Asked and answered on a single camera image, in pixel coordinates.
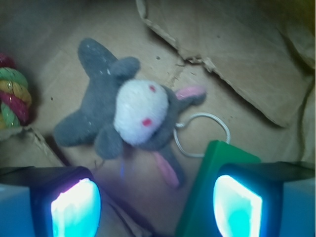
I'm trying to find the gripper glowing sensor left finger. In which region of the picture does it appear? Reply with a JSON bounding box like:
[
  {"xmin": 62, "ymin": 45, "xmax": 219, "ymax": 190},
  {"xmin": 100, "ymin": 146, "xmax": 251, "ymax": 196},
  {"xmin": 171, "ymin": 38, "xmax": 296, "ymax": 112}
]
[{"xmin": 0, "ymin": 166, "xmax": 102, "ymax": 237}]

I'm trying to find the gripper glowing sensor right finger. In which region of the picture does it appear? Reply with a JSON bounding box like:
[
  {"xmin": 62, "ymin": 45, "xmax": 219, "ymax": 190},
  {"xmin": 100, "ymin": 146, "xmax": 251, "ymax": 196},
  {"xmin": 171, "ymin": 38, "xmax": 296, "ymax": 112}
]
[{"xmin": 213, "ymin": 161, "xmax": 316, "ymax": 237}]

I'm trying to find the green rectangular block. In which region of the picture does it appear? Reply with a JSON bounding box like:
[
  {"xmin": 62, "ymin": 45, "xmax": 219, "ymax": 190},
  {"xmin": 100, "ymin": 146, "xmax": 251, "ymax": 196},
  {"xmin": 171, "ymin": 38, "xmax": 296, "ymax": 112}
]
[{"xmin": 174, "ymin": 140, "xmax": 261, "ymax": 237}]

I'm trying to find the grey plush bunny toy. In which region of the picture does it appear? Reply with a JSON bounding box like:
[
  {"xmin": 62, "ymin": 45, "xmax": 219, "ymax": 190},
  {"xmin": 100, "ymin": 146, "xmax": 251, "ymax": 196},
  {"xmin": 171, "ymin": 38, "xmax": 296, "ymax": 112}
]
[{"xmin": 53, "ymin": 38, "xmax": 206, "ymax": 188}]

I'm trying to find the brown paper bag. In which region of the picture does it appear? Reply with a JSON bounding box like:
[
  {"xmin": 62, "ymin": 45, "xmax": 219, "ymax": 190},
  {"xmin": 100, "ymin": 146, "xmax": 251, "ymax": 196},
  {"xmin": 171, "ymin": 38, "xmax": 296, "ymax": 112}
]
[{"xmin": 0, "ymin": 0, "xmax": 309, "ymax": 235}]

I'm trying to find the multicoloured rope toy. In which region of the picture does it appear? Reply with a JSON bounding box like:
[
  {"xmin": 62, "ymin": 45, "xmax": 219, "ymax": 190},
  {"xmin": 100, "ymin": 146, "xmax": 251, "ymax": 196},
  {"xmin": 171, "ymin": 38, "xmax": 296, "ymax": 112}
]
[{"xmin": 0, "ymin": 53, "xmax": 32, "ymax": 130}]

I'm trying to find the white string loop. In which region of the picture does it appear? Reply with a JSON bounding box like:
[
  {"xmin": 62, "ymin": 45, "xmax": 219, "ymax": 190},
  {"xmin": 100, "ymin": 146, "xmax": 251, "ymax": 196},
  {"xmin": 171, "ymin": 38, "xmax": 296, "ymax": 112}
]
[{"xmin": 173, "ymin": 112, "xmax": 231, "ymax": 158}]

